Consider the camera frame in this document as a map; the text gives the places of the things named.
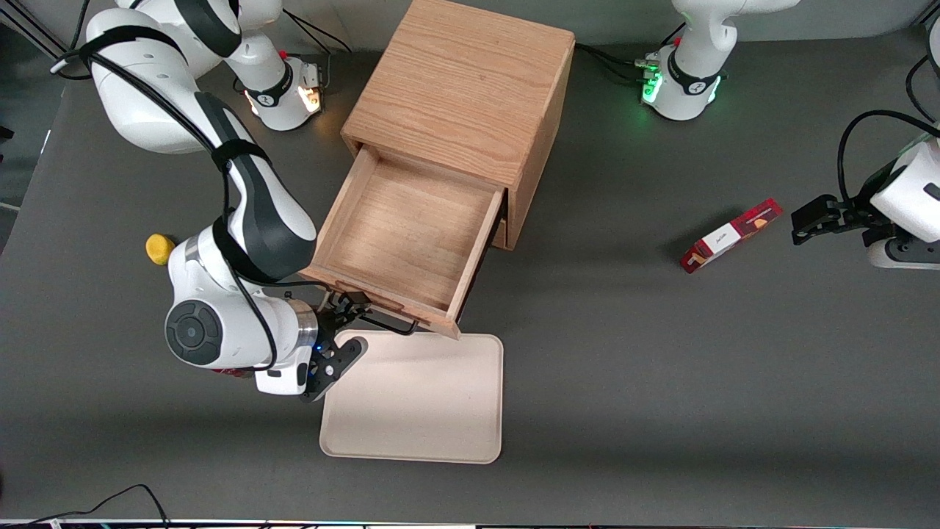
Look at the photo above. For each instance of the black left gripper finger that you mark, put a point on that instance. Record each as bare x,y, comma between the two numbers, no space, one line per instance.
824,207
811,225

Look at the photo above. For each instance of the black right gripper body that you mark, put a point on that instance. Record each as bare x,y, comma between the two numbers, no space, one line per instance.
330,321

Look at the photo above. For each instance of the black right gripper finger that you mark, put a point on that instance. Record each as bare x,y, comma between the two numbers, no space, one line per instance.
344,364
349,308

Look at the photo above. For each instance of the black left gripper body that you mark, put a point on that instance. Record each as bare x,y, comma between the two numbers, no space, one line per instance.
854,217

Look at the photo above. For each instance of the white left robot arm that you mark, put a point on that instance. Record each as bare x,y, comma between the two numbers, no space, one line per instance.
690,88

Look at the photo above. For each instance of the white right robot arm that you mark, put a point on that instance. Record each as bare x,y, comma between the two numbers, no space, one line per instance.
132,110

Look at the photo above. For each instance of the wooden drawer cabinet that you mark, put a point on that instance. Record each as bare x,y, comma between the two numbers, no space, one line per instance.
470,81

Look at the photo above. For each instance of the beige plastic tray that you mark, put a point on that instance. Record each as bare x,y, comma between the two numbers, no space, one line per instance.
418,404

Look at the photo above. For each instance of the red tartan biscuit box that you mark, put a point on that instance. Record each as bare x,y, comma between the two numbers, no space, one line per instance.
723,239

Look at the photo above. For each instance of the red soda bottle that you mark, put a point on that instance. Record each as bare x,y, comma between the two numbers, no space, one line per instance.
231,373

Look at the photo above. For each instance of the yellow lemon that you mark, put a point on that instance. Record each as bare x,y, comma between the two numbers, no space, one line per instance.
160,250

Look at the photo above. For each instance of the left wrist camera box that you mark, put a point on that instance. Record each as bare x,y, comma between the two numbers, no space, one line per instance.
903,256

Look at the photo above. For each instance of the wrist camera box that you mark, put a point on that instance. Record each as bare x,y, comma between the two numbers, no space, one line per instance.
283,380
903,256

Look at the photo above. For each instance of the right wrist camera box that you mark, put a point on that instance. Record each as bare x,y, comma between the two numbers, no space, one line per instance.
283,380

